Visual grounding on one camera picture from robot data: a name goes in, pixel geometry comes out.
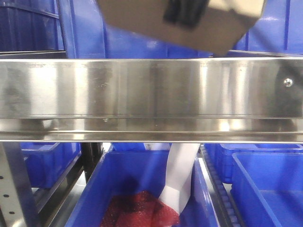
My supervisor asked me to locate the white paper strip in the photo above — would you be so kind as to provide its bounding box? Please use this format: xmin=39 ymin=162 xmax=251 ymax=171
xmin=159 ymin=143 xmax=200 ymax=214

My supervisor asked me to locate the large blue crate upper shelf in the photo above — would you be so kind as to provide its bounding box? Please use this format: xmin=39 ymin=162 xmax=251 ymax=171
xmin=57 ymin=0 xmax=303 ymax=59

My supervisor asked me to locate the blue bin lower left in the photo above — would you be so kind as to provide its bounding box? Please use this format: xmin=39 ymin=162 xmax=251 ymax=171
xmin=20 ymin=142 xmax=80 ymax=189

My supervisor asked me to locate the blue bin lower centre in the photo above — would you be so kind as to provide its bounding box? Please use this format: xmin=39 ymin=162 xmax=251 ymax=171
xmin=66 ymin=149 xmax=218 ymax=227

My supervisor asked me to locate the dark blue crate upper left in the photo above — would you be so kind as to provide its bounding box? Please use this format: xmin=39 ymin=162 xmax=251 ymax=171
xmin=0 ymin=0 xmax=64 ymax=52

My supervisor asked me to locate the blue bin lower right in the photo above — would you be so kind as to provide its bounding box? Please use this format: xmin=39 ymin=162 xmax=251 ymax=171
xmin=231 ymin=153 xmax=303 ymax=227

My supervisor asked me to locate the perforated metal shelf upright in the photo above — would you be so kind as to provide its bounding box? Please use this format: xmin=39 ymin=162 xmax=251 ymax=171
xmin=0 ymin=142 xmax=41 ymax=227

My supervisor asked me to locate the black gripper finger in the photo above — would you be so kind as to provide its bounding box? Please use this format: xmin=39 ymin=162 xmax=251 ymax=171
xmin=163 ymin=0 xmax=209 ymax=28

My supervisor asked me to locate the red mesh netting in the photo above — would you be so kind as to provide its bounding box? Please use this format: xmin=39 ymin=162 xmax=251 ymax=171
xmin=100 ymin=191 xmax=180 ymax=227

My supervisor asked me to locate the brown cardboard box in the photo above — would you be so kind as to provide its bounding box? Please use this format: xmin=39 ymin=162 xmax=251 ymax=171
xmin=98 ymin=0 xmax=266 ymax=55

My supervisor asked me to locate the stainless steel shelf rail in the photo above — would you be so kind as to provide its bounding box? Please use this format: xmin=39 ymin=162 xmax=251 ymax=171
xmin=0 ymin=57 xmax=303 ymax=143

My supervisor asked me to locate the blue bin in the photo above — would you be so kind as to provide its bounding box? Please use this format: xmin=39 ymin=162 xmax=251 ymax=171
xmin=204 ymin=142 xmax=303 ymax=184
xmin=20 ymin=142 xmax=80 ymax=189
xmin=231 ymin=153 xmax=303 ymax=227
xmin=66 ymin=149 xmax=218 ymax=227

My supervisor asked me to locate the blue bin rear right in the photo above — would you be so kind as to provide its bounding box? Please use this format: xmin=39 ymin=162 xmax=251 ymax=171
xmin=204 ymin=142 xmax=303 ymax=184

